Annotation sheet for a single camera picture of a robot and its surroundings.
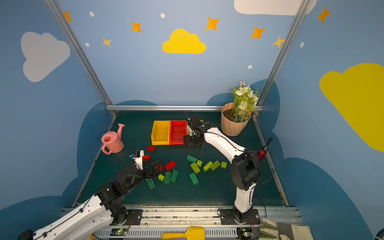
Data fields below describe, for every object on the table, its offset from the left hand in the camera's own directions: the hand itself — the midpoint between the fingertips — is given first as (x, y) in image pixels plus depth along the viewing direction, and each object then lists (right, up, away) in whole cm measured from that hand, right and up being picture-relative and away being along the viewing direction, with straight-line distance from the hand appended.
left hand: (157, 161), depth 77 cm
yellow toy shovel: (+19, -32, -8) cm, 38 cm away
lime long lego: (+20, -7, +13) cm, 25 cm away
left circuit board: (-17, -32, -7) cm, 37 cm away
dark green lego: (-7, -15, +10) cm, 19 cm away
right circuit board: (+44, -33, -6) cm, 56 cm away
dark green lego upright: (+3, -11, +9) cm, 15 cm away
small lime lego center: (+23, -4, +16) cm, 28 cm away
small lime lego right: (+38, -6, +16) cm, 42 cm away
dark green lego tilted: (+7, -10, +9) cm, 16 cm away
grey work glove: (+56, -31, -7) cm, 65 cm away
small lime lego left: (0, -11, +7) cm, 13 cm away
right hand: (+18, +9, +11) cm, 23 cm away
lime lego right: (+32, -6, +15) cm, 36 cm away
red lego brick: (+4, -6, +15) cm, 16 cm away
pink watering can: (-31, +10, +13) cm, 36 cm away
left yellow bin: (-5, +14, +27) cm, 31 cm away
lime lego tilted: (+28, -6, +13) cm, 31 cm away
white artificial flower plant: (+49, +35, +10) cm, 61 cm away
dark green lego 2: (+19, -12, +9) cm, 24 cm away
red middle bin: (+7, +16, +36) cm, 40 cm away
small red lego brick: (-10, +4, +21) cm, 23 cm away
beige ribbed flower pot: (+43, +19, +19) cm, 50 cm away
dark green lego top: (+18, -2, +16) cm, 24 cm away
